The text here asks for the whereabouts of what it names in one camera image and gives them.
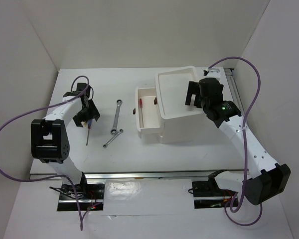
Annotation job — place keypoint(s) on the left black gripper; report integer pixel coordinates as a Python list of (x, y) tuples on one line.
[(92, 113)]

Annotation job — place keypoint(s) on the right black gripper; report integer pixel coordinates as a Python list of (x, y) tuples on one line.
[(193, 89)]

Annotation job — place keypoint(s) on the red handled screwdriver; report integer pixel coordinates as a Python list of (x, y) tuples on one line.
[(141, 107)]

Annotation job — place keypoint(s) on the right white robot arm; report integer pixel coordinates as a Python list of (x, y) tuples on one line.
[(263, 177)]

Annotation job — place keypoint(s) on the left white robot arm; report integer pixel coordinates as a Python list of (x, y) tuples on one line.
[(49, 138)]

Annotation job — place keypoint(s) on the long silver ratchet wrench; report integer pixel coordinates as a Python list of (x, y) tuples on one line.
[(116, 118)]

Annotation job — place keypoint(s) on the white drawer cabinet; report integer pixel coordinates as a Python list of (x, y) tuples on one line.
[(180, 123)]

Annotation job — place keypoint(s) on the short silver combination wrench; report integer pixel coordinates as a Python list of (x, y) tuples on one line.
[(113, 138)]

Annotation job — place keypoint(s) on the white bottom drawer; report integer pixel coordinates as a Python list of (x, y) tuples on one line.
[(152, 132)]

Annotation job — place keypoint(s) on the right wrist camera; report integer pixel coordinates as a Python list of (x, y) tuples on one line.
[(212, 73)]

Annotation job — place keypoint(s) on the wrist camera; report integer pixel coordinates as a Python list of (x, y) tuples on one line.
[(81, 86), (212, 73)]

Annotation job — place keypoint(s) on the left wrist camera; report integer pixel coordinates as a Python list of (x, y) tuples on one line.
[(81, 86)]

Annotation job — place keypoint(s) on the aluminium side rail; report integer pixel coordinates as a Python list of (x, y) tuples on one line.
[(233, 88)]

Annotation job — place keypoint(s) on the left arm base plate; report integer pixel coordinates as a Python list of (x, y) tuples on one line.
[(92, 199)]

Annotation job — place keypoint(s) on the aluminium front rail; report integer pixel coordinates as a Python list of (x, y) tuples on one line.
[(148, 175)]

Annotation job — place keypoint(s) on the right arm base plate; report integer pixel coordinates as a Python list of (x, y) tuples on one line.
[(208, 196)]

